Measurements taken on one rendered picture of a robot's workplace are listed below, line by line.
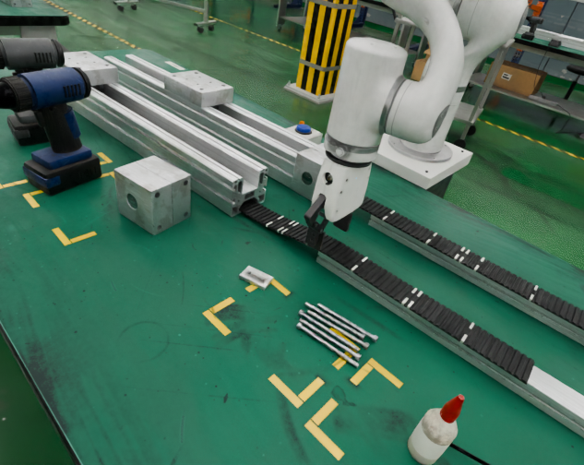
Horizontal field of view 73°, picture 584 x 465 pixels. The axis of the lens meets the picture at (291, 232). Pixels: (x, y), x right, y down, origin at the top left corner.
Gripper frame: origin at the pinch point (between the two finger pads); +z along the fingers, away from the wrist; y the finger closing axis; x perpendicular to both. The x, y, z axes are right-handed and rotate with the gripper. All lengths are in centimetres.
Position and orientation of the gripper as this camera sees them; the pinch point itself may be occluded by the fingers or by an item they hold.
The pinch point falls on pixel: (328, 232)
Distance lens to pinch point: 71.1
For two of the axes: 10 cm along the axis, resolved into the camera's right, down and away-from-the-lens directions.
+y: 6.4, -3.8, 6.7
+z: -1.5, 7.9, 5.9
